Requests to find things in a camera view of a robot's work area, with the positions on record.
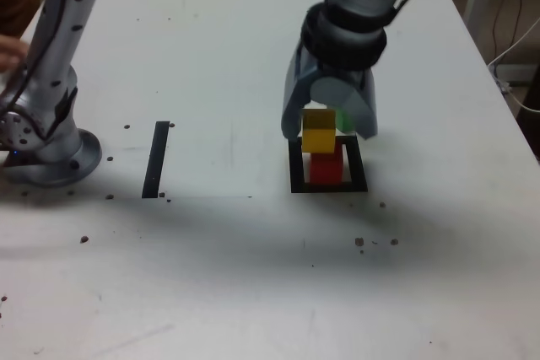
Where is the person's hand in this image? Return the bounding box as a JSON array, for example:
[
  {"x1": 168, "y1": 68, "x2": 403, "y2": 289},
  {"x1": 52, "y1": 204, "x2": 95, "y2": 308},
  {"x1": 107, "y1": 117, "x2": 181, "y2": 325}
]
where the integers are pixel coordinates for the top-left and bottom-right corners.
[{"x1": 0, "y1": 35, "x2": 30, "y2": 73}]

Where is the green cube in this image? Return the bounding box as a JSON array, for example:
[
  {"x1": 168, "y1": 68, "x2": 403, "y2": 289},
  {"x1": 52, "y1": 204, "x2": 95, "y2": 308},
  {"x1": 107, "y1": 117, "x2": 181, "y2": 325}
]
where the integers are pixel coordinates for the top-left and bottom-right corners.
[{"x1": 335, "y1": 108, "x2": 356, "y2": 134}]

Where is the red cube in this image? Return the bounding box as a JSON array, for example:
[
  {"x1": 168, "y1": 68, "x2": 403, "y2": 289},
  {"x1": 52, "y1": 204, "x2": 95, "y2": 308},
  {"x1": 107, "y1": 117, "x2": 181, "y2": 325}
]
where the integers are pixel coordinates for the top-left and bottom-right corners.
[{"x1": 310, "y1": 151, "x2": 343, "y2": 185}]

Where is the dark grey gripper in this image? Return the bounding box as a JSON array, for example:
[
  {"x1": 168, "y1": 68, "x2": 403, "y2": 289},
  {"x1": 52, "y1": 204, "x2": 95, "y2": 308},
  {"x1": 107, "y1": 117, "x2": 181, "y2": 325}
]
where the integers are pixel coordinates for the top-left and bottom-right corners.
[{"x1": 281, "y1": 41, "x2": 380, "y2": 142}]

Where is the yellow cube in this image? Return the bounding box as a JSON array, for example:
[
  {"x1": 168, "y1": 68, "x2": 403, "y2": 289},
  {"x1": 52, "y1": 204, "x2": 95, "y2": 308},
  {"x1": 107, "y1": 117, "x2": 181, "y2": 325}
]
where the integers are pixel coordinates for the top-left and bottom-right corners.
[{"x1": 300, "y1": 109, "x2": 338, "y2": 154}]

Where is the black tape square outline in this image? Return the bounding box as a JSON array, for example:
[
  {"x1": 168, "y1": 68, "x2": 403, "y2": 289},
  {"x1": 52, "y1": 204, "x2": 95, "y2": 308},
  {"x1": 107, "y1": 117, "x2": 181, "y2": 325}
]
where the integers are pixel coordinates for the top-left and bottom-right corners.
[{"x1": 287, "y1": 135, "x2": 369, "y2": 195}]

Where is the white cable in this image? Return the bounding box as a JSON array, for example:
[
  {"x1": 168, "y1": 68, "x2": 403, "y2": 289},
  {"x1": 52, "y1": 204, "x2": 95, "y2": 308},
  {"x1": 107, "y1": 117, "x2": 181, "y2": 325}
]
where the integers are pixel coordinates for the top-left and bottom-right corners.
[{"x1": 488, "y1": 17, "x2": 540, "y2": 68}]

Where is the black tape strip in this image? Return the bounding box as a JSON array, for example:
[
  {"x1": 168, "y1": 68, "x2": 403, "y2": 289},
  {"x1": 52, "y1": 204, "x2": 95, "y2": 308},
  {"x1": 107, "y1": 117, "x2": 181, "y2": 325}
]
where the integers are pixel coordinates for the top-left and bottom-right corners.
[{"x1": 141, "y1": 121, "x2": 170, "y2": 200}]

